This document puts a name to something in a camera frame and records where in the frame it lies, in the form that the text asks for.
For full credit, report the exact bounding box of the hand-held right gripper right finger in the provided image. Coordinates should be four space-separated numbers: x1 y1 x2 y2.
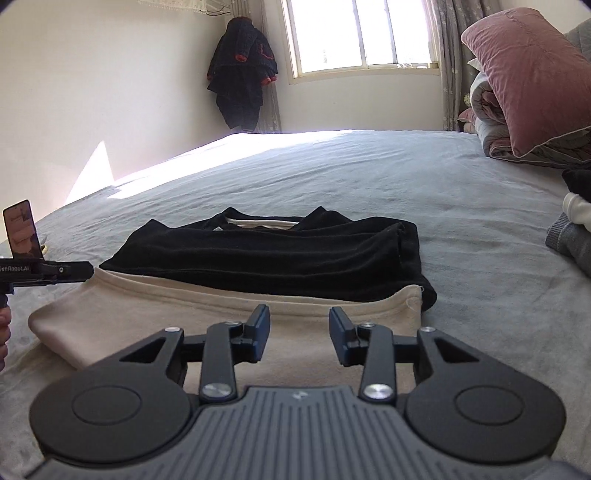
329 307 485 403

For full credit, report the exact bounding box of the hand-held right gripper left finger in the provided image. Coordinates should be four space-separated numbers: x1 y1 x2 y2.
119 305 271 401

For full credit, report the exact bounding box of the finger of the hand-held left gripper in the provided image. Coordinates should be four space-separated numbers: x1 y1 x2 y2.
44 261 93 283

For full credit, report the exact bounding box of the beige and black raglan shirt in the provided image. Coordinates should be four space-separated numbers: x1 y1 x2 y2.
28 207 438 398

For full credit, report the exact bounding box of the person's left hand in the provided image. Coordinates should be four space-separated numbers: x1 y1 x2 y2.
0 307 12 370

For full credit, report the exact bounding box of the dark smartphone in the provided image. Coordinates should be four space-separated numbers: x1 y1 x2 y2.
2 199 45 259

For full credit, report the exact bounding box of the grey bed sheet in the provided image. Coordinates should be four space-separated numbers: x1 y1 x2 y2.
0 129 591 480

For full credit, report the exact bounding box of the dark hanging jacket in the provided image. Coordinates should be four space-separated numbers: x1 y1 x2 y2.
206 16 279 132

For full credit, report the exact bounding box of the white lace air conditioner cover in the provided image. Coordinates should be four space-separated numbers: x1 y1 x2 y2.
139 0 232 18

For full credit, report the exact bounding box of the window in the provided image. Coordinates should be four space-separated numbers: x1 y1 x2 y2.
281 0 441 84

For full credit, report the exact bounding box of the pink velvet pillow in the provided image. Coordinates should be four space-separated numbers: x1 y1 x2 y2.
461 7 591 158

